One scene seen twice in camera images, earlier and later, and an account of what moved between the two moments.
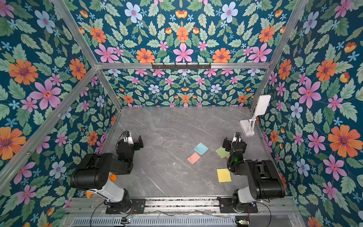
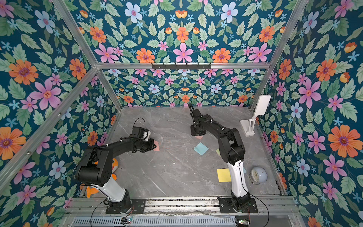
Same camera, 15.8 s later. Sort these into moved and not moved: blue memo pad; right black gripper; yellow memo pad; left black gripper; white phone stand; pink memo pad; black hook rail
Moved: left black gripper; right black gripper; pink memo pad
Not moved: white phone stand; black hook rail; blue memo pad; yellow memo pad
